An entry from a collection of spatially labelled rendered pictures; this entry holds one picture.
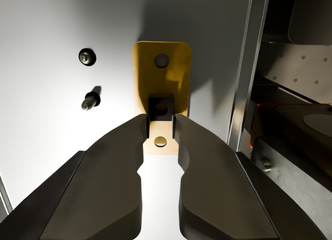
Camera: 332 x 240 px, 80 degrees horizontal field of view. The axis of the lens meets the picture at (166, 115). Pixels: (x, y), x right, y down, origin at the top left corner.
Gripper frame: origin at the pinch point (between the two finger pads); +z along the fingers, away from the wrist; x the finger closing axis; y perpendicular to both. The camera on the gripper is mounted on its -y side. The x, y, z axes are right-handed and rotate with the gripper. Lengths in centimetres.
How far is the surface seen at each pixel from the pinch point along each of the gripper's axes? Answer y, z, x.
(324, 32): -4.7, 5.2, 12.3
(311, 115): 3.0, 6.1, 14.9
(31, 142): 3.7, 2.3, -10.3
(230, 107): 0.5, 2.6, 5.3
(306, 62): 4.1, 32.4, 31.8
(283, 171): 4.7, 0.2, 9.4
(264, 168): 5.4, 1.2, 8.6
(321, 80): 8.0, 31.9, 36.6
